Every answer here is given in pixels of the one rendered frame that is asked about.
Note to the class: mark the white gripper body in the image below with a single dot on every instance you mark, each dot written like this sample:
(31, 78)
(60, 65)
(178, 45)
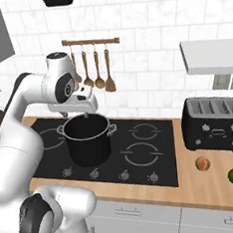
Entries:
(75, 106)

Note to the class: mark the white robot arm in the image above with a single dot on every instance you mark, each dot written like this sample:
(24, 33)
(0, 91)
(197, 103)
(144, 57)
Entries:
(18, 147)

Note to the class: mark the black cooking pot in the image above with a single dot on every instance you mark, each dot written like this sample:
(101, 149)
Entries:
(88, 144)

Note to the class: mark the wooden spatula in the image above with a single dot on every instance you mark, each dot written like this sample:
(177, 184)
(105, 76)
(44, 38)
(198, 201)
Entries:
(110, 82)

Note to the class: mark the wooden spoon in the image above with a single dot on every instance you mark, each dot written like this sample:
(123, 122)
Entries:
(75, 72)
(99, 79)
(87, 78)

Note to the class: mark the grey hob knob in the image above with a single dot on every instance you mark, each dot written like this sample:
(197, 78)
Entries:
(94, 173)
(124, 175)
(67, 172)
(153, 176)

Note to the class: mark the black hob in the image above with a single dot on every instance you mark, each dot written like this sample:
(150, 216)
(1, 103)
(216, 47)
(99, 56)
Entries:
(152, 165)

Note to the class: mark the grey drawer front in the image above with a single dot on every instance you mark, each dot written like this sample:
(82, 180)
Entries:
(153, 210)
(214, 220)

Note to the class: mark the grey cupboard door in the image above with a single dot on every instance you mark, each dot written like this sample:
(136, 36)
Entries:
(138, 231)

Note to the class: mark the black toaster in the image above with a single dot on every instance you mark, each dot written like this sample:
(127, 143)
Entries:
(214, 126)

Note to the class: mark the wooden tool rail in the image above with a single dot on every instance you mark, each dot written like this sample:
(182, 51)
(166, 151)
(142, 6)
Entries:
(95, 41)

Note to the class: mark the white wall shelf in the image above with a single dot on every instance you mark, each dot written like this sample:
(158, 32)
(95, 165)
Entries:
(213, 56)

